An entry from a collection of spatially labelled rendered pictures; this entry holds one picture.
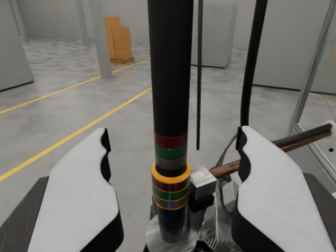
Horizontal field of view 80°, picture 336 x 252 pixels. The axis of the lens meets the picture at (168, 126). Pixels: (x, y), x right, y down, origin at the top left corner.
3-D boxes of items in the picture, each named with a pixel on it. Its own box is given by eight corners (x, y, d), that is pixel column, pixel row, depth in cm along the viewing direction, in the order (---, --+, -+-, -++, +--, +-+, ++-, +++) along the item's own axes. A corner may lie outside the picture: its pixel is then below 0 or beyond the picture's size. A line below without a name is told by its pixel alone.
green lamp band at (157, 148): (177, 137, 23) (177, 128, 22) (193, 153, 20) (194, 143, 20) (149, 145, 22) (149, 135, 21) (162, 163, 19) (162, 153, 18)
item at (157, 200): (178, 176, 27) (178, 169, 26) (196, 200, 23) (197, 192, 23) (147, 187, 25) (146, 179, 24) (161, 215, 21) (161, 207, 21)
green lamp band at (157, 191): (178, 168, 26) (179, 161, 25) (197, 192, 22) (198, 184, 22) (146, 179, 24) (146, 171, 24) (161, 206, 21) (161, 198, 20)
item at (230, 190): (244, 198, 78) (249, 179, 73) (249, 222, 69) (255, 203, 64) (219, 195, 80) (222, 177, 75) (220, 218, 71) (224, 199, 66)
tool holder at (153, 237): (191, 204, 33) (195, 156, 28) (218, 242, 27) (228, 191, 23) (139, 226, 30) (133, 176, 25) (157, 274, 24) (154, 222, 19)
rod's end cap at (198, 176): (198, 179, 27) (199, 167, 26) (207, 189, 25) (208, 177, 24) (185, 184, 26) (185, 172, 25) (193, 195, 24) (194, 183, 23)
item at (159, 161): (177, 147, 23) (177, 138, 23) (192, 164, 21) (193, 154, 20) (150, 154, 22) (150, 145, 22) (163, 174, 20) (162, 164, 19)
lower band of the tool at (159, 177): (178, 178, 27) (179, 150, 24) (196, 202, 23) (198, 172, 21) (148, 189, 25) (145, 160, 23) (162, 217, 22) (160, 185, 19)
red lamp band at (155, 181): (179, 160, 25) (179, 152, 25) (198, 183, 22) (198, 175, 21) (146, 171, 24) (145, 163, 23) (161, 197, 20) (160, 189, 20)
